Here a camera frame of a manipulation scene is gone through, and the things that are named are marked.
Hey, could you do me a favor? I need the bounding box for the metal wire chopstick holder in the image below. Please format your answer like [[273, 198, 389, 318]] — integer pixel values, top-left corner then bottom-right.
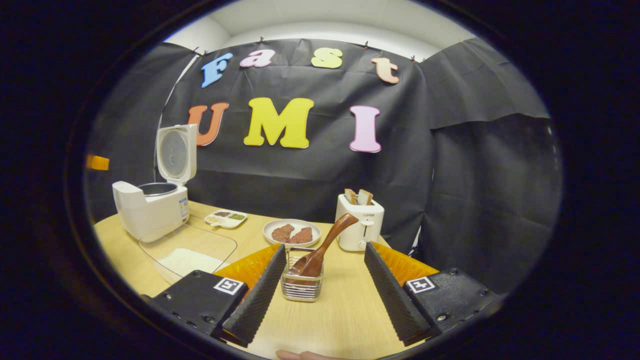
[[280, 246, 325, 303]]

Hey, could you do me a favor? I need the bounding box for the white rice cooker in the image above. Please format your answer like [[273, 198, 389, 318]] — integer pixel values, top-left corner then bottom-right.
[[112, 123, 198, 243]]

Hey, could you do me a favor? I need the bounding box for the white round plate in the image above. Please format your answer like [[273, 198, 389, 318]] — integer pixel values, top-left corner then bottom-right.
[[262, 218, 322, 249]]

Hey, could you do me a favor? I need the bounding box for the brown wooden spoon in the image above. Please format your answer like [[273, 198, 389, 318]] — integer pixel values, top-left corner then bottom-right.
[[289, 213, 360, 279]]

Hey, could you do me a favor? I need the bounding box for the clear container of white rice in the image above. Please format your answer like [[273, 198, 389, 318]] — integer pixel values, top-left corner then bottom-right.
[[138, 223, 238, 286]]

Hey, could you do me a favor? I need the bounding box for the black backdrop cloth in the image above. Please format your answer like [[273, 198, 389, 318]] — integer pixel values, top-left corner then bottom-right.
[[85, 37, 563, 296]]

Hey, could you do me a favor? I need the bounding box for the white toaster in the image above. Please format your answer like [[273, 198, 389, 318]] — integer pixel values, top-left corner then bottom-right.
[[334, 193, 385, 252]]

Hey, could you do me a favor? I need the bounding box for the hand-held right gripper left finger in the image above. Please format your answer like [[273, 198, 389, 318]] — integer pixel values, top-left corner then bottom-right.
[[141, 243, 288, 348]]

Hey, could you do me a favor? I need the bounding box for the brown meat piece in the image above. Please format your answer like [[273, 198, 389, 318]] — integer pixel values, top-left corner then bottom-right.
[[271, 224, 296, 244], [288, 227, 314, 245]]

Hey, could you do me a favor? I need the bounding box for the white divided condiment dish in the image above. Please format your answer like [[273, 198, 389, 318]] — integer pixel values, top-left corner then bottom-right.
[[204, 209, 248, 230]]

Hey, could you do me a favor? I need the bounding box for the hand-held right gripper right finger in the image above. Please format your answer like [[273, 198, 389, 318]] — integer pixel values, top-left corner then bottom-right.
[[364, 242, 503, 347]]

